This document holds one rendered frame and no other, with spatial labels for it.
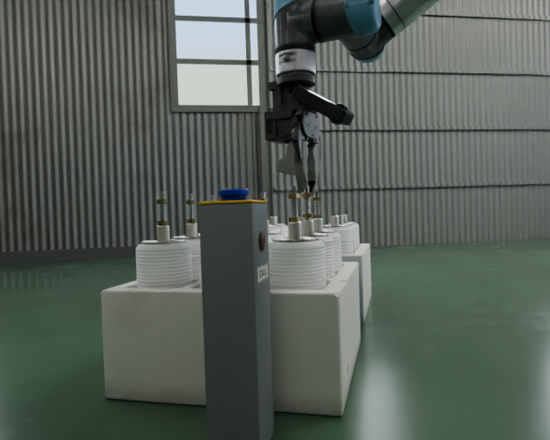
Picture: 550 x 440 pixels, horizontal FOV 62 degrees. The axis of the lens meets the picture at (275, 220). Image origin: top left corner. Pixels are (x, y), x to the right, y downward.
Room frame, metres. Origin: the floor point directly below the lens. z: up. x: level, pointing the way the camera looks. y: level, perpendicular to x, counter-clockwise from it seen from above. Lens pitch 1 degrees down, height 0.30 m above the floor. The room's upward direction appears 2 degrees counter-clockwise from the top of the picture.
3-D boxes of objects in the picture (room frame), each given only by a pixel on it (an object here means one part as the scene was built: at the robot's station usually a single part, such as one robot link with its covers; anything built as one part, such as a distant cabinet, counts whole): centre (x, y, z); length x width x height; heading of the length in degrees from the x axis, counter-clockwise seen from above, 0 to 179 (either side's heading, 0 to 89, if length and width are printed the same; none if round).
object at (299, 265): (0.75, -0.03, 0.16); 0.10 x 0.10 x 0.18
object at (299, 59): (0.87, -0.05, 0.57); 0.08 x 0.08 x 0.05
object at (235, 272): (0.59, 0.05, 0.16); 0.07 x 0.07 x 0.31; 76
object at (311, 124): (0.87, -0.04, 0.49); 0.09 x 0.08 x 0.12; 60
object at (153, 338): (0.89, 0.05, 0.09); 0.39 x 0.39 x 0.18; 76
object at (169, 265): (0.81, 0.20, 0.16); 0.10 x 0.10 x 0.18
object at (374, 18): (0.85, -0.15, 0.64); 0.11 x 0.11 x 0.08; 66
